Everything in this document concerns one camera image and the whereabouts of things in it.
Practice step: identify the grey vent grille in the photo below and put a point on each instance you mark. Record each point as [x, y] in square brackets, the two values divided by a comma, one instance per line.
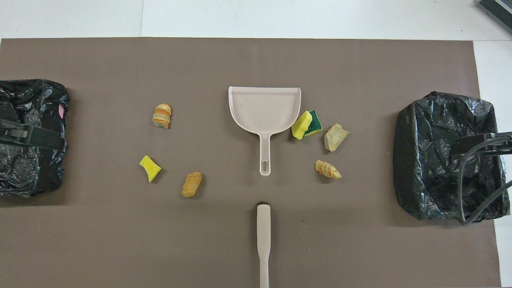
[498, 8]

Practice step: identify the tan bread chunk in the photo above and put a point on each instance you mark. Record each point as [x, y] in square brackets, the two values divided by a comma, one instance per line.
[335, 137]

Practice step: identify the black bag lined bin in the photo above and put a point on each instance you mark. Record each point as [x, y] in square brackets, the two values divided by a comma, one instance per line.
[432, 160]

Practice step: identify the thick yellow sponge chunk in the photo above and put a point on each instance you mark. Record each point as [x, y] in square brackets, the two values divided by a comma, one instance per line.
[301, 126]

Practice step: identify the brown bread roll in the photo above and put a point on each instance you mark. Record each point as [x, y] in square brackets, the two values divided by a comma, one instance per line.
[192, 184]

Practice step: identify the striped bread slice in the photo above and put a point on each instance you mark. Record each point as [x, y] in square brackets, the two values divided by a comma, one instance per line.
[162, 116]

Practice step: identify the ridged croissant piece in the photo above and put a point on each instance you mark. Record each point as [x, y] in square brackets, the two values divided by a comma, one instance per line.
[327, 168]

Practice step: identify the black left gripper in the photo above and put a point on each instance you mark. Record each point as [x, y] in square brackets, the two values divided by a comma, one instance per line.
[40, 138]

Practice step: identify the brown table mat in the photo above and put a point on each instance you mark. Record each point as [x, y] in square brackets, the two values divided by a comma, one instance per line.
[240, 60]

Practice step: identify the small yellow green sponge wedge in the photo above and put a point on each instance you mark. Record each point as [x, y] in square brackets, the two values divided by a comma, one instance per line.
[150, 168]

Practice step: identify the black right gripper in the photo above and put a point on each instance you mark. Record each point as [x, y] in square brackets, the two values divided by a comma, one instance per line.
[480, 144]

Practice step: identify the beige brush black bristles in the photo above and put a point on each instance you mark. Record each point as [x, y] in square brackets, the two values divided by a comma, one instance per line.
[263, 228]

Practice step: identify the beige plastic dustpan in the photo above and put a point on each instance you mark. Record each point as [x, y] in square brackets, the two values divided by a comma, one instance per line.
[264, 112]

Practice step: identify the black bag bin pink tag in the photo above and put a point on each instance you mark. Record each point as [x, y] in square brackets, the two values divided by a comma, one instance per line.
[32, 104]

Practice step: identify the green topped sponge piece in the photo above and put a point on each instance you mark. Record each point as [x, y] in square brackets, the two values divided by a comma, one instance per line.
[316, 123]

